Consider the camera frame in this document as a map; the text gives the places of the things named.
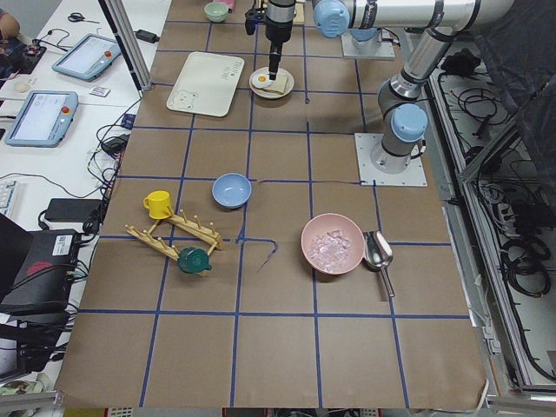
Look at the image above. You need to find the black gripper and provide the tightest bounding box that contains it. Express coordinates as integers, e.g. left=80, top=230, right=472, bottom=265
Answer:
left=244, top=0, right=295, bottom=81

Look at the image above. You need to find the bread slice on plate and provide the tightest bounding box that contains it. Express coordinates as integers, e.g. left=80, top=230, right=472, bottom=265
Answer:
left=263, top=74, right=293, bottom=95

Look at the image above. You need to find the white round plate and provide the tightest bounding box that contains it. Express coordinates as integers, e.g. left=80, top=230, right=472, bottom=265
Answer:
left=248, top=68, right=295, bottom=100

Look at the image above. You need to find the fried egg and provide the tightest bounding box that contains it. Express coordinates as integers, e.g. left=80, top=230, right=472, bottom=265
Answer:
left=251, top=74, right=273, bottom=89

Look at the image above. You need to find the wooden cutting board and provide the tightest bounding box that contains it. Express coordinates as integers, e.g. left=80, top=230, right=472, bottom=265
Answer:
left=294, top=0, right=305, bottom=25

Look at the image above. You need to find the green bowl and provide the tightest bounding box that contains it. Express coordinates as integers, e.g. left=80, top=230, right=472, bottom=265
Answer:
left=203, top=2, right=228, bottom=23

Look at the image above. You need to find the cream bear tray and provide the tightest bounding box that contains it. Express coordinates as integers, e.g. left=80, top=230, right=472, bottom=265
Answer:
left=166, top=51, right=244, bottom=117

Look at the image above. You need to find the blue bowl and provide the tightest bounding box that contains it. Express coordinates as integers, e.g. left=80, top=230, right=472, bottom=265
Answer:
left=212, top=173, right=252, bottom=209

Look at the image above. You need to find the far teach pendant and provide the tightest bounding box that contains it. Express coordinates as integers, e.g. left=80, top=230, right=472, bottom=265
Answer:
left=51, top=34, right=121, bottom=81

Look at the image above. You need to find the teach pendant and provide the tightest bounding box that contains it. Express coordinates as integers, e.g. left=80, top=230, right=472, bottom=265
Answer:
left=5, top=90, right=78, bottom=148
left=51, top=34, right=121, bottom=81

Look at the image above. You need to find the yellow cup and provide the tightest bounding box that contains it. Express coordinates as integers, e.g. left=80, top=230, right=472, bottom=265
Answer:
left=143, top=190, right=174, bottom=220

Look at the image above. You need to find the wooden cup rack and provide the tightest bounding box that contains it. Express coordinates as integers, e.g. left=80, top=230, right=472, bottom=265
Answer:
left=124, top=209, right=225, bottom=261

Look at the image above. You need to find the pink bowl with ice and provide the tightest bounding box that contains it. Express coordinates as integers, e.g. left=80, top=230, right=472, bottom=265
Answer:
left=301, top=213, right=366, bottom=275

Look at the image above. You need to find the dark green cup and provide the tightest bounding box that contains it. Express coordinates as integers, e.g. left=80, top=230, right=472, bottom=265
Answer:
left=177, top=247, right=212, bottom=275

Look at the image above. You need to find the metal scoop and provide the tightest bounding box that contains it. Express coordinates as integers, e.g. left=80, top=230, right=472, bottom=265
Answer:
left=363, top=230, right=395, bottom=298

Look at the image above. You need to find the near teach pendant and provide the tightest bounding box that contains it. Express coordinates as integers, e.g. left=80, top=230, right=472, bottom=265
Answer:
left=5, top=90, right=78, bottom=148

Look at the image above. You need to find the black power adapter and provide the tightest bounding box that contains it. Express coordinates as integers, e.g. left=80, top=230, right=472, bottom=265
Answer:
left=44, top=198, right=101, bottom=222

